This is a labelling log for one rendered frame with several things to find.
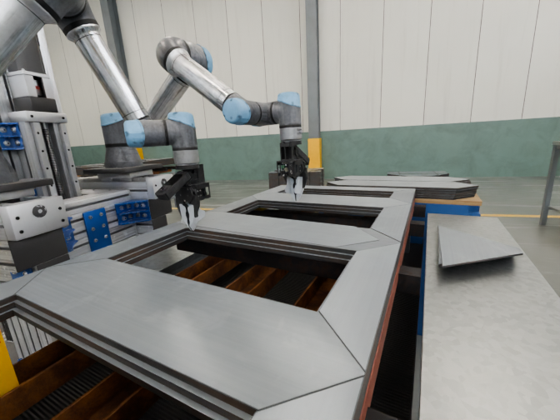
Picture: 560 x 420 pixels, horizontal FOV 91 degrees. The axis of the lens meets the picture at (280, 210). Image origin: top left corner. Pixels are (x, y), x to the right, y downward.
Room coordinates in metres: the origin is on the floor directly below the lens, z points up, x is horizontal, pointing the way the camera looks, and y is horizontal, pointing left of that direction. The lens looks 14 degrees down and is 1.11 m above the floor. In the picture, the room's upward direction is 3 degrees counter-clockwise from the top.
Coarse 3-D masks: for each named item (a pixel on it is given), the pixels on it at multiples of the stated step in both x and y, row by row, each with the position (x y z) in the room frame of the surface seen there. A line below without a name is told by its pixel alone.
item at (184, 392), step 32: (320, 192) 1.47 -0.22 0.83; (352, 192) 1.39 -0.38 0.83; (384, 192) 1.32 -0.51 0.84; (128, 256) 0.69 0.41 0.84; (320, 256) 0.65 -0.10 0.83; (352, 256) 0.61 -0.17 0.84; (0, 320) 0.46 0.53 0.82; (32, 320) 0.44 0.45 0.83; (64, 320) 0.41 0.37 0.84; (96, 352) 0.35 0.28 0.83; (128, 352) 0.32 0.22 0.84; (160, 384) 0.28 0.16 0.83; (192, 384) 0.27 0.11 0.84; (224, 416) 0.24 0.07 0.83
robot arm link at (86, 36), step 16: (80, 16) 0.86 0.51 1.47; (64, 32) 0.87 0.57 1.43; (80, 32) 0.87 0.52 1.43; (96, 32) 0.90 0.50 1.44; (80, 48) 0.88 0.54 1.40; (96, 48) 0.88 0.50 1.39; (96, 64) 0.88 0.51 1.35; (112, 64) 0.90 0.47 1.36; (112, 80) 0.89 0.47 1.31; (112, 96) 0.90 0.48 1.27; (128, 96) 0.91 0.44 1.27; (128, 112) 0.91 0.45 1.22; (144, 112) 0.93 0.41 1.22
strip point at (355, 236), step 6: (354, 228) 0.78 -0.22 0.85; (348, 234) 0.73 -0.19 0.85; (354, 234) 0.73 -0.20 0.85; (360, 234) 0.72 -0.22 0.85; (366, 234) 0.72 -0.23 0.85; (342, 240) 0.69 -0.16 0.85; (348, 240) 0.69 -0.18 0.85; (354, 240) 0.68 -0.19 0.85; (360, 240) 0.68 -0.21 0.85; (366, 240) 0.68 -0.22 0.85; (372, 240) 0.68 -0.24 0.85; (378, 240) 0.68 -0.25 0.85; (336, 246) 0.65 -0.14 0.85
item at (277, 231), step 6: (282, 222) 0.88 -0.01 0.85; (288, 222) 0.87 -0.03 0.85; (294, 222) 0.87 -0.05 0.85; (300, 222) 0.87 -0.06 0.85; (270, 228) 0.82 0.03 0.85; (276, 228) 0.82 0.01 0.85; (282, 228) 0.81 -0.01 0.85; (288, 228) 0.81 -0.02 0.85; (258, 234) 0.77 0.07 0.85; (264, 234) 0.77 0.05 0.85; (270, 234) 0.77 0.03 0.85; (276, 234) 0.76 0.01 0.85; (282, 234) 0.76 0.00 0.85
